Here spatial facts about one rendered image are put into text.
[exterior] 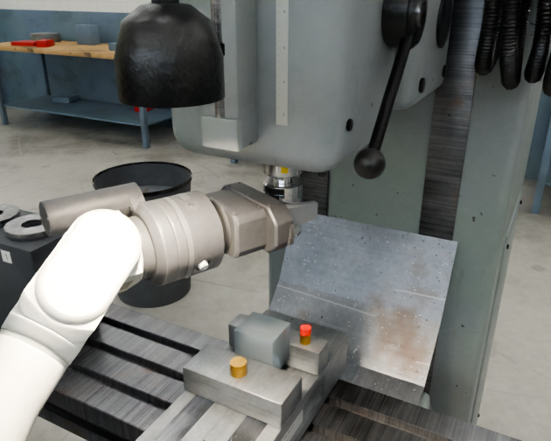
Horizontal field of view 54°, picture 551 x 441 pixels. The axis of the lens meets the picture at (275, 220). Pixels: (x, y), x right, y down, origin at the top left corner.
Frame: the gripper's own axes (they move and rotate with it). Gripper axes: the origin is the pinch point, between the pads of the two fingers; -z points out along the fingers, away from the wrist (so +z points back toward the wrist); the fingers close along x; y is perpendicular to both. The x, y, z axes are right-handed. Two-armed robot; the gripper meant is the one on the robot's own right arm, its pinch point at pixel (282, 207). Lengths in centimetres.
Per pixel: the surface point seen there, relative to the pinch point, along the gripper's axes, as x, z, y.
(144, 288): 173, -51, 111
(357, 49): -11.1, 0.2, -19.3
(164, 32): -16.1, 21.9, -21.9
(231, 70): -6.6, 11.1, -17.7
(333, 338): 2.3, -12.4, 25.6
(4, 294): 44, 26, 25
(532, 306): 58, -206, 121
